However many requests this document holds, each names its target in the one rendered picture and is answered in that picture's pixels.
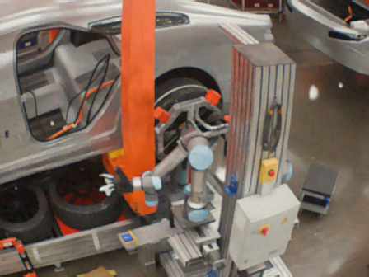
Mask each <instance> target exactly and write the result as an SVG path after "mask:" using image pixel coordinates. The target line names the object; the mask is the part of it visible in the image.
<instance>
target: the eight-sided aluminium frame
mask: <svg viewBox="0 0 369 277"><path fill-rule="evenodd" d="M209 103H210V102H209V101H208V100H207V99H206V98H204V97H199V98H195V99H193V100H190V101H184V102H181V103H177V104H174V106H172V108H171V109H170V110H169V112H168V113H169V115H170V116H171V118H170V119H169V120H168V121H167V123H166V124H163V123H162V122H160V123H159V124H158V125H157V126H156V127H155V128H154V145H155V155H156V156H157V158H158V159H160V160H161V161H162V160H163V159H164V158H166V157H167V156H168V155H166V154H165V153H163V133H164V132H165V131H166V130H167V128H168V127H169V126H170V125H171V124H172V122H173V121H174V119H175V118H176V117H177V116H178V114H179V113H180V112H183V111H186V110H190V109H191V110H192V109H194V108H195V107H200V106H201V107H203V106H205V107H207V108H208V109H210V110H211V111H213V112H214V111H216V112H218V113H219V114H220V115H222V117H223V118H225V114H224V113H223V112H222V111H220V110H219V109H218V108H217V107H215V106H213V105H211V104H209ZM219 125H222V123H221V122H220V121H219V120H217V121H216V127H217V126H219ZM221 141H222V137H221V136H220V135H219V134H218V135H215V136H213V137H212V138H211V139H210V140H209V142H210V145H209V146H210V148H211V150H212V151H213V150H214V149H215V148H216V147H217V145H218V144H219V143H220V142H221Z"/></svg>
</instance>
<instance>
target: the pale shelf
mask: <svg viewBox="0 0 369 277"><path fill-rule="evenodd" d="M130 232H132V234H133V235H134V236H135V238H136V239H137V242H138V243H137V244H136V242H135V241H134V242H131V243H129V244H125V245H124V243H123V241H122V239H121V238H120V236H122V235H126V234H129V231H128V232H122V233H121V234H120V233H119V234H118V238H119V240H120V241H121V242H122V243H123V245H124V247H125V248H126V249H127V251H130V250H133V249H135V248H137V249H138V248H139V247H143V246H147V245H151V244H153V243H157V242H162V241H165V240H166V239H169V236H173V234H174V233H178V230H177V229H176V228H171V227H170V220H168V219H167V220H166V221H163V222H161V223H155V224H153V225H152V224H151V225H149V226H147V227H143V228H138V229H136V230H132V231H130Z"/></svg>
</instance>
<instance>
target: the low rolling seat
mask: <svg viewBox="0 0 369 277"><path fill-rule="evenodd" d="M338 177H339V171H337V170H335V169H332V168H330V167H326V166H323V165H322V166H321V165H319V164H318V163H311V167H310V169H309V171H308V172H307V175H306V179H305V180H304V184H303V185H302V188H301V191H300V194H299V198H298V201H299V202H300V206H299V209H298V214H301V212H302V209H309V210H312V211H315V212H318V213H319V214H318V215H317V218H322V217H323V214H326V212H327V209H328V207H329V204H330V201H331V199H332V196H334V189H335V186H336V182H337V180H338Z"/></svg>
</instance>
